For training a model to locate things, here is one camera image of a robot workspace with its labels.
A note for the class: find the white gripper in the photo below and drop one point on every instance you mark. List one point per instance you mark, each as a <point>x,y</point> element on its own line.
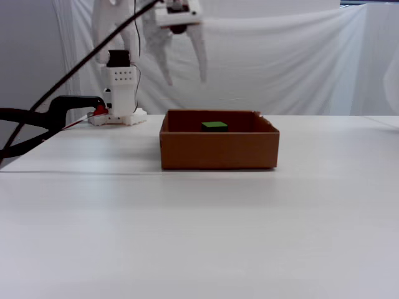
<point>179,19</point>

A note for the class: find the green cube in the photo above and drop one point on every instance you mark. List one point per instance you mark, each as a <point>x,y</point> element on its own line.
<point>213,125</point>

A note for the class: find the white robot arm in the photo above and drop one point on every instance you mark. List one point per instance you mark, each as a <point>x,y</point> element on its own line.
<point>120,93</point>

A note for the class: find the brown cardboard box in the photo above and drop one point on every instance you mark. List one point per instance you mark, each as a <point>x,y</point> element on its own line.
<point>218,149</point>

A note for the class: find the white cloth backdrop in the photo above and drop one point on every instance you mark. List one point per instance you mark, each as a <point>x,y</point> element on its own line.
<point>280,62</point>

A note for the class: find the black clamp with red trigger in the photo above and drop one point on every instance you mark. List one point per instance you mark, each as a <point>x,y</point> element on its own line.
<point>71,101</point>

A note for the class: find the wrist camera on white plate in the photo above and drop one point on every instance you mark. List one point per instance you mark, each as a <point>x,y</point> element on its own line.
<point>177,20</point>

